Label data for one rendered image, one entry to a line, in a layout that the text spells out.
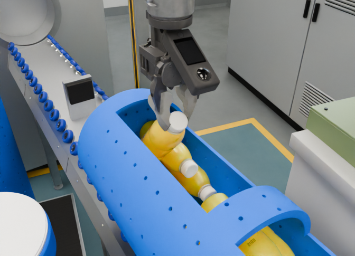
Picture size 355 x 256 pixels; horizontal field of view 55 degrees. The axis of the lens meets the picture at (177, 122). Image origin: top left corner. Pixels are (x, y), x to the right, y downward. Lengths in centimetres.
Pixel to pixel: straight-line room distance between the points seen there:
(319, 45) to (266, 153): 84
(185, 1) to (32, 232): 56
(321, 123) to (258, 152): 180
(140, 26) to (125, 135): 79
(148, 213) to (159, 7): 34
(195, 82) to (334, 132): 41
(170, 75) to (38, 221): 45
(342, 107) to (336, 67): 156
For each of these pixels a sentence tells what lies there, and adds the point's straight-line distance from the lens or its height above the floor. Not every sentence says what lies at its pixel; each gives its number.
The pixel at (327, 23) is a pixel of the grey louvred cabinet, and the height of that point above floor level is 91.
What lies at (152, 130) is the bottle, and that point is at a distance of 69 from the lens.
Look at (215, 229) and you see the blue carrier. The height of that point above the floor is 122.
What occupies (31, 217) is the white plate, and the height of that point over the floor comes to 104.
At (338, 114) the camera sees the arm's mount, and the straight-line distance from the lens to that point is 86.
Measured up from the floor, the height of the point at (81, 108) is 97.
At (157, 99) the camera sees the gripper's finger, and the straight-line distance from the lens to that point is 59.
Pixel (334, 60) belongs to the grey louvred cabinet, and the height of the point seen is 71.
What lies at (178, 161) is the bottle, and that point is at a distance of 80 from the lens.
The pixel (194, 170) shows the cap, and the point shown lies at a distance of 80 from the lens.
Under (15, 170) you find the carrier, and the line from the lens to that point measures 166.
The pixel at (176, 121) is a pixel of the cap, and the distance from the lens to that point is 64.
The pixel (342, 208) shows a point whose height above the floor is 107.
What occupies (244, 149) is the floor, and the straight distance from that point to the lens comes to 264.
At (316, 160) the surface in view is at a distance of 82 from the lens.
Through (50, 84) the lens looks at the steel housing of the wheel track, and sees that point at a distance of 160.
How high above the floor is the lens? 164
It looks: 35 degrees down
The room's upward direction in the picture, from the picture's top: straight up
